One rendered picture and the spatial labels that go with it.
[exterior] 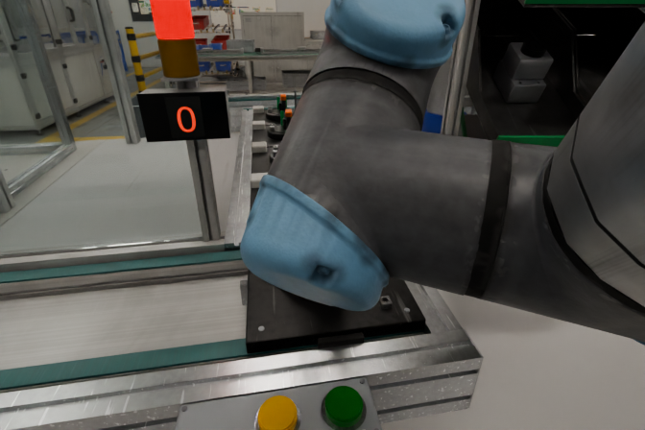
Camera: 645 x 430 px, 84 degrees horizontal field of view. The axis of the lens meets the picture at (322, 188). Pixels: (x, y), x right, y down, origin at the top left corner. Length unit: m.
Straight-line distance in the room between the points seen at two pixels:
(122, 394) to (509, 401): 0.50
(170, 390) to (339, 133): 0.39
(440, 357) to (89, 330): 0.50
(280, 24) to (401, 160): 7.62
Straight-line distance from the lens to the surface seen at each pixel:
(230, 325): 0.60
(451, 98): 0.56
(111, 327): 0.66
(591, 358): 0.74
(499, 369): 0.66
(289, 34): 7.77
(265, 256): 0.16
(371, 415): 0.45
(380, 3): 0.20
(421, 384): 0.52
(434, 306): 0.57
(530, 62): 0.56
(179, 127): 0.58
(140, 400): 0.50
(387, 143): 0.17
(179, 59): 0.56
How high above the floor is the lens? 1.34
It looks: 26 degrees down
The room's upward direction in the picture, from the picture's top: straight up
